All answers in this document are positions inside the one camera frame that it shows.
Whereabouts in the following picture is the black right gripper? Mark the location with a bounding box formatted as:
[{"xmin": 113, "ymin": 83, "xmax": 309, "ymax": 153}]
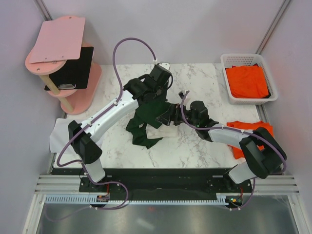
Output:
[{"xmin": 156, "ymin": 103, "xmax": 198, "ymax": 127}]

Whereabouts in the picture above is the cream and green t-shirt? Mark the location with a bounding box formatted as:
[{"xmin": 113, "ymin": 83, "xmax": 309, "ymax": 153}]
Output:
[{"xmin": 126, "ymin": 93, "xmax": 178, "ymax": 149}]

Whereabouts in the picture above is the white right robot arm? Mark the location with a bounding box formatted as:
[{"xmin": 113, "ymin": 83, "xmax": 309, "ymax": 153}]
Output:
[{"xmin": 169, "ymin": 101, "xmax": 287, "ymax": 192}]

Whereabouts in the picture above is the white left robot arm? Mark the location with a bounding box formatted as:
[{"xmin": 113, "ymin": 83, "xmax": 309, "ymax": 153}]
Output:
[{"xmin": 68, "ymin": 63, "xmax": 173, "ymax": 192}]

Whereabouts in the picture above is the orange t-shirt on table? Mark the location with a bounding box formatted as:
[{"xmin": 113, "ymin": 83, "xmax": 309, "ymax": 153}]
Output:
[{"xmin": 227, "ymin": 121, "xmax": 274, "ymax": 159}]

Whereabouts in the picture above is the orange t-shirt in basket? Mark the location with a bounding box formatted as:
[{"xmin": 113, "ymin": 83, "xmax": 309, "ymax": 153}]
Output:
[{"xmin": 226, "ymin": 64, "xmax": 270, "ymax": 98}]

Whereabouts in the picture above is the white plastic basket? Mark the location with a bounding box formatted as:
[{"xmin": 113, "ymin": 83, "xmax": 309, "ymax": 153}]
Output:
[{"xmin": 220, "ymin": 53, "xmax": 278, "ymax": 105}]

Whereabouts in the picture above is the pink tiered shelf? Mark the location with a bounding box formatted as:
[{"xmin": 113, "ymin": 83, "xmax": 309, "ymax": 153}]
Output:
[{"xmin": 25, "ymin": 15, "xmax": 102, "ymax": 116}]

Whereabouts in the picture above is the black clipboard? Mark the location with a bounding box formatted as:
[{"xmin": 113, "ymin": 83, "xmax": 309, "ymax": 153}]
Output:
[{"xmin": 49, "ymin": 46, "xmax": 94, "ymax": 90}]

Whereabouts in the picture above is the pink clipboard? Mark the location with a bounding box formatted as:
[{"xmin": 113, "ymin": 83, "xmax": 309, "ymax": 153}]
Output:
[{"xmin": 29, "ymin": 17, "xmax": 85, "ymax": 63}]

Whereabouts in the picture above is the white folded t-shirt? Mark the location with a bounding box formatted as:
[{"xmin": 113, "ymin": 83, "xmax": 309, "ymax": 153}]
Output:
[{"xmin": 49, "ymin": 117, "xmax": 105, "ymax": 156}]

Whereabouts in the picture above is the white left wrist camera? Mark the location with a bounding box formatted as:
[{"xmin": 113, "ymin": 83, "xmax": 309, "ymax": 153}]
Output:
[{"xmin": 157, "ymin": 62, "xmax": 171, "ymax": 71}]

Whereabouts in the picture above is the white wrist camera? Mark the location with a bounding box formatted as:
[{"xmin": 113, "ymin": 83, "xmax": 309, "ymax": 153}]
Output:
[
  {"xmin": 178, "ymin": 90, "xmax": 189, "ymax": 99},
  {"xmin": 157, "ymin": 62, "xmax": 171, "ymax": 71}
]

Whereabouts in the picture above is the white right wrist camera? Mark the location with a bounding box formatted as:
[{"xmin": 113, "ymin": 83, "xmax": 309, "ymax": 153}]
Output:
[{"xmin": 178, "ymin": 90, "xmax": 189, "ymax": 99}]

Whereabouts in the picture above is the white slotted cable duct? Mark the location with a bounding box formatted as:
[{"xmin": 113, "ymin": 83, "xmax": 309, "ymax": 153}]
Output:
[{"xmin": 45, "ymin": 195, "xmax": 228, "ymax": 205}]

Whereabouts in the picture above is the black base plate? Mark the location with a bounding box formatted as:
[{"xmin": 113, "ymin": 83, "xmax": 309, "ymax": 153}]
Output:
[{"xmin": 78, "ymin": 167, "xmax": 252, "ymax": 205}]

